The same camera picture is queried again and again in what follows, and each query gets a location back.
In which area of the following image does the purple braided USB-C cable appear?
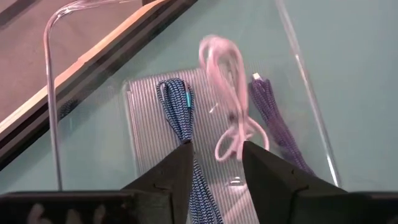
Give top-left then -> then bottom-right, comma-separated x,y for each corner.
248,72 -> 317,177

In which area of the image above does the black aluminium table frame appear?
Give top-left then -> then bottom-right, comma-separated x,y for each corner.
0,0 -> 200,171

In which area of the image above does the white USB-C cable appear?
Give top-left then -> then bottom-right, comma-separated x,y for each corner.
198,34 -> 271,163

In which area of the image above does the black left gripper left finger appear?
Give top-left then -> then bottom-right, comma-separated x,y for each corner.
122,141 -> 195,224

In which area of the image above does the clear plastic container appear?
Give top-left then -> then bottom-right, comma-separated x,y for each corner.
43,0 -> 343,192

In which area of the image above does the blue black braided USB-C cable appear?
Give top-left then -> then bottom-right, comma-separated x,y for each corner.
155,78 -> 223,224

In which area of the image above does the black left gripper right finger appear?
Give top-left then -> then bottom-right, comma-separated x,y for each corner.
242,140 -> 348,224

